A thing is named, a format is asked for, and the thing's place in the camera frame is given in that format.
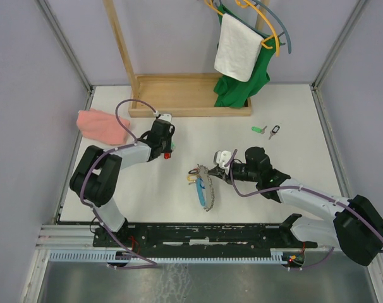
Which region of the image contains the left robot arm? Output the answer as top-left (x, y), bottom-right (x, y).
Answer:
top-left (70, 118), bottom-right (175, 246)

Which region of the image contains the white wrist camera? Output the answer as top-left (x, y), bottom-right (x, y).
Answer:
top-left (154, 111), bottom-right (172, 123)
top-left (214, 150), bottom-right (237, 169)

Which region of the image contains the green tag key right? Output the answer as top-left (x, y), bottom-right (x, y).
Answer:
top-left (252, 126), bottom-right (267, 134)

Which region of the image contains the green shirt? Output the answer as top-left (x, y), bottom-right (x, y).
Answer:
top-left (214, 4), bottom-right (276, 109)

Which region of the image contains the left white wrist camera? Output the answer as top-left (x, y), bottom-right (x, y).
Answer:
top-left (154, 111), bottom-right (172, 123)

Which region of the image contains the white towel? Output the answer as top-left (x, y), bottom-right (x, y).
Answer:
top-left (214, 13), bottom-right (264, 82)

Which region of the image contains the black tag key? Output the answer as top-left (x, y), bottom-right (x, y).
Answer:
top-left (269, 125), bottom-right (280, 140)

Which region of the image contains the purple cable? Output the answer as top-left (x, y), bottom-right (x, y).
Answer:
top-left (228, 149), bottom-right (383, 271)
top-left (79, 98), bottom-right (161, 271)

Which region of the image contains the yellow hanger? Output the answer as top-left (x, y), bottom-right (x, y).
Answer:
top-left (204, 0), bottom-right (280, 57)

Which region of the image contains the white cable duct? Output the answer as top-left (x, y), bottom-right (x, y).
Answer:
top-left (48, 249), bottom-right (289, 265)

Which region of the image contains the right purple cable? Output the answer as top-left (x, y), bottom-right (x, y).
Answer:
top-left (228, 149), bottom-right (383, 271)

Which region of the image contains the pink folded cloth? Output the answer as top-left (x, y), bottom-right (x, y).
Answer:
top-left (76, 109), bottom-right (130, 146)

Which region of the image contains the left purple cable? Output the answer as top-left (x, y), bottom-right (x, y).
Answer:
top-left (79, 98), bottom-right (161, 271)

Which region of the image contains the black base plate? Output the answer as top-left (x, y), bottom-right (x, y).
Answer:
top-left (93, 220), bottom-right (319, 256)

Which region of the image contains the metal keyring band blue handle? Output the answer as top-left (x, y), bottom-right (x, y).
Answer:
top-left (195, 165), bottom-right (216, 212)

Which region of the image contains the wooden rack frame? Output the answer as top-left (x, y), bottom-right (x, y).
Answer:
top-left (103, 1), bottom-right (253, 117)

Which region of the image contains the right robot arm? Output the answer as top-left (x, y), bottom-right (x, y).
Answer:
top-left (208, 146), bottom-right (383, 266)

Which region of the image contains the grey-blue hanger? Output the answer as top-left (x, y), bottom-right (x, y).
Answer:
top-left (210, 0), bottom-right (293, 55)

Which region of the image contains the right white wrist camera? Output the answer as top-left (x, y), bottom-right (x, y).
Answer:
top-left (214, 150), bottom-right (237, 169)

